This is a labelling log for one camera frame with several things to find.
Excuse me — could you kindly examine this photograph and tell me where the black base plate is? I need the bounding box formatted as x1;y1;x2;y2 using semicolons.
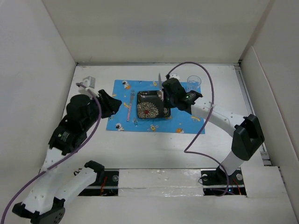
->
79;169;119;196
198;168;247;196

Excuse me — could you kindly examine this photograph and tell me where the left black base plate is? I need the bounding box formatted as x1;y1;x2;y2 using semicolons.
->
79;169;119;196

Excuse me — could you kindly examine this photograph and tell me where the blue space-print placemat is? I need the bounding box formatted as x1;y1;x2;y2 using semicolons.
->
106;80;204;134

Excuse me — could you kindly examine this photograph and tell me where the clear drinking glass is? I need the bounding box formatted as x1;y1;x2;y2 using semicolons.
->
187;75;201;92

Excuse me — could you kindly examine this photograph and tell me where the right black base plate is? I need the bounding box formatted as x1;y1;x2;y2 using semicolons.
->
198;168;247;196

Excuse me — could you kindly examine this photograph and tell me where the black floral square plate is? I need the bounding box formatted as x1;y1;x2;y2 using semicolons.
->
137;90;171;119

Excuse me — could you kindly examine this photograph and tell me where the pink-handled knife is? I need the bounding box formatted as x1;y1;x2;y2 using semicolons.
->
158;73;164;101

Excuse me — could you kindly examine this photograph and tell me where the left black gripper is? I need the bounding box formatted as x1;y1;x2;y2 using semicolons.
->
84;89;122;129

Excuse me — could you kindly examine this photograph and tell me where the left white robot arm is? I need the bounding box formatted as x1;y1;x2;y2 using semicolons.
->
12;82;122;224

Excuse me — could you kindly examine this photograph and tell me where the pink-handled fork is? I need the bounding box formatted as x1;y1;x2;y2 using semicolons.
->
127;90;135;122

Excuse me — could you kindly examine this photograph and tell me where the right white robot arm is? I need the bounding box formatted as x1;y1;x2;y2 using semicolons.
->
162;78;264;184

